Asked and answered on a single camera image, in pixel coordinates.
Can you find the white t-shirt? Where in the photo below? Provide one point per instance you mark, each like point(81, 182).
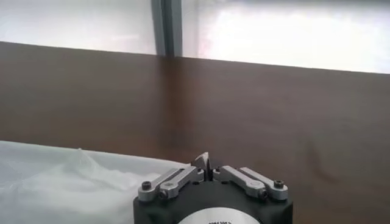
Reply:
point(61, 182)

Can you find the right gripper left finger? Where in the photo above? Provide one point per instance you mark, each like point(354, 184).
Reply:
point(179, 181)

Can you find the dark vertical window mullion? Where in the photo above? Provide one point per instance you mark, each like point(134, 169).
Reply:
point(167, 27)

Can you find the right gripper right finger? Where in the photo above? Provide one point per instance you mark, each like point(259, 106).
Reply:
point(240, 179)

